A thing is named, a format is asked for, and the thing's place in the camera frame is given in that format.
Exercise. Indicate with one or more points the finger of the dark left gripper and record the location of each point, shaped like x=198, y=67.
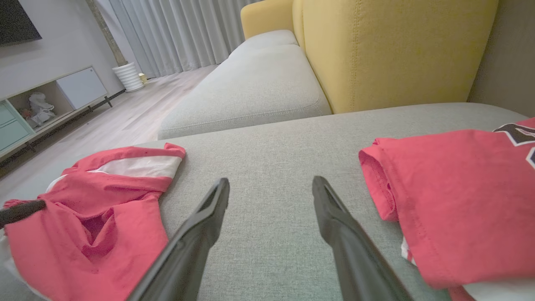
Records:
x=25, y=209

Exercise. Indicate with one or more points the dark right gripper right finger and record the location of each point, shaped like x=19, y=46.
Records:
x=355, y=259

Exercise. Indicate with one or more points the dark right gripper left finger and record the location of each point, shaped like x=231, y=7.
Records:
x=188, y=251

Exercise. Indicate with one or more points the red shorts with white stripe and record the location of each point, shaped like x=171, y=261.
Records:
x=62, y=259

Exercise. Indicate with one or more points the red jersey with black print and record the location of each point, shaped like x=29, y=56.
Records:
x=459, y=200

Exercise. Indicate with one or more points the small red shelf toy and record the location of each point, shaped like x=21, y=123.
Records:
x=26, y=113

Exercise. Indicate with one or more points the white doll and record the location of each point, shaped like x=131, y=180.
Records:
x=41, y=109

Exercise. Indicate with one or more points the large grey sofa ottoman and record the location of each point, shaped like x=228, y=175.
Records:
x=271, y=159

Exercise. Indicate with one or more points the white low TV cabinet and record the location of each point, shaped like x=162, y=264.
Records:
x=81, y=88

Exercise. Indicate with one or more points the white ribbed planter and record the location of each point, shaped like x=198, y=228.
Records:
x=128, y=77

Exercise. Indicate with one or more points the grey sofa seat cushion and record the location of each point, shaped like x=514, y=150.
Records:
x=250, y=92
x=263, y=39

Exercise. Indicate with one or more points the small yellow floor object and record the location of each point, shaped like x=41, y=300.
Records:
x=143, y=78

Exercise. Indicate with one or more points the brown plant trunk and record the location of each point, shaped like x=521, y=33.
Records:
x=108, y=33

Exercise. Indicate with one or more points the yellow sofa backrest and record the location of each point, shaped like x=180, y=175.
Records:
x=397, y=50
x=297, y=21

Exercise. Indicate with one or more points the grey pleated curtain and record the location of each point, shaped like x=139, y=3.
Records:
x=179, y=33

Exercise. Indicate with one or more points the yellow sofa armrest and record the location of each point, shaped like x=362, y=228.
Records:
x=267, y=16

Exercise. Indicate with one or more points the black wall television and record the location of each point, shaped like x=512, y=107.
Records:
x=14, y=19

